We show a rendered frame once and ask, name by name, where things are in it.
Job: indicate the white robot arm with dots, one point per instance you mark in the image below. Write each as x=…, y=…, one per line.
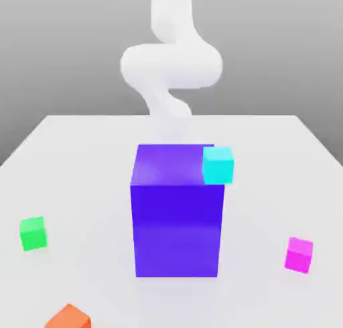
x=171, y=65

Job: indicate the small cyan cube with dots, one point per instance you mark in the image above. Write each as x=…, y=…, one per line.
x=217, y=167

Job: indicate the small green cube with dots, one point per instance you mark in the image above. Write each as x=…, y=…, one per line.
x=33, y=234

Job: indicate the small magenta cube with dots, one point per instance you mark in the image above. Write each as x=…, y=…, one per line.
x=298, y=256

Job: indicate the small orange cube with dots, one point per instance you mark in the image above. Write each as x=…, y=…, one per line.
x=70, y=317

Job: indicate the large purple box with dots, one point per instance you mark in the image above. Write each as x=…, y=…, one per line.
x=176, y=226

